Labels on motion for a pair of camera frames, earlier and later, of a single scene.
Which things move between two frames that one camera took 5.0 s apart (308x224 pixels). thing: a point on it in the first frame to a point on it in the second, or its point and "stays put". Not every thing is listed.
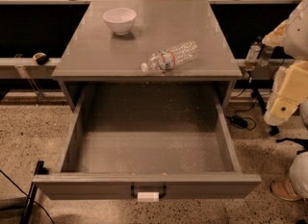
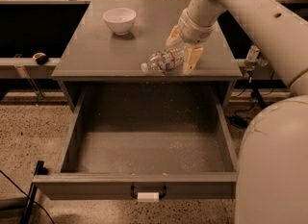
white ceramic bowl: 120,20 stays put
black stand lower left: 40,169 stays put
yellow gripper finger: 276,37 to 174,37
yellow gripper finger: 279,111 to 192,59
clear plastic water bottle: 166,60 stays put
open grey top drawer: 176,136 stays put
